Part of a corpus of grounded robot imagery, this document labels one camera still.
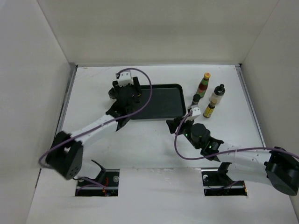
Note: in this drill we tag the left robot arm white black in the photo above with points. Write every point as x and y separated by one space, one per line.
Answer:
66 153

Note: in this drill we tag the tall green sauce bottle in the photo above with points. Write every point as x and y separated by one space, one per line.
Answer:
203 85

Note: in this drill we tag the left aluminium table rail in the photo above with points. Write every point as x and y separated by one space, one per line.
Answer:
67 94

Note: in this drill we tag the black plastic tray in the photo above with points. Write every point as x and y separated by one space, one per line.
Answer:
167 101

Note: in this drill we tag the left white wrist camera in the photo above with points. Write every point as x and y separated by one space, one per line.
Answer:
124 78

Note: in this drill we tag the white shaker black cap left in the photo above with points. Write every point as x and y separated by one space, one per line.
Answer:
112 93

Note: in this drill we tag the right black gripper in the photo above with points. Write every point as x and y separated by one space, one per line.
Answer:
174 124

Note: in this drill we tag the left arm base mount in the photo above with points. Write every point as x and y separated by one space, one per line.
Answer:
105 184

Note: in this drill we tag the right aluminium table rail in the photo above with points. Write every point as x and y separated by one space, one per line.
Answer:
249 103

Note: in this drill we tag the small dark spice jar right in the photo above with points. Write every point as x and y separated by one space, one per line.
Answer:
196 99

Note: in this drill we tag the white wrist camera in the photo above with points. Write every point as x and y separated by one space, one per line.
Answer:
124 78
194 112

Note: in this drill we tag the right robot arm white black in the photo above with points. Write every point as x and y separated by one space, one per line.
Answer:
272 166

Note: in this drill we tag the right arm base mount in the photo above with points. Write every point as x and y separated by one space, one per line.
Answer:
216 182

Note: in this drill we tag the white shaker black cap right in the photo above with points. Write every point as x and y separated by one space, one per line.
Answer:
218 93

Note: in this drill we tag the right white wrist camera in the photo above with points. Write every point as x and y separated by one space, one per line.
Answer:
194 112

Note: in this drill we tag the aluminium table rail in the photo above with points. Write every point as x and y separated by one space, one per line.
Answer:
249 103
67 94

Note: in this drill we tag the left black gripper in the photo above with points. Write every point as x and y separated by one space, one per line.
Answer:
135 86

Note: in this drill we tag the white shaker black cap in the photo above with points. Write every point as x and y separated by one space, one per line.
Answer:
218 93
112 93

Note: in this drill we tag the small yellow-label bottle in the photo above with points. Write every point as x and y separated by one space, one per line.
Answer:
210 108
138 96

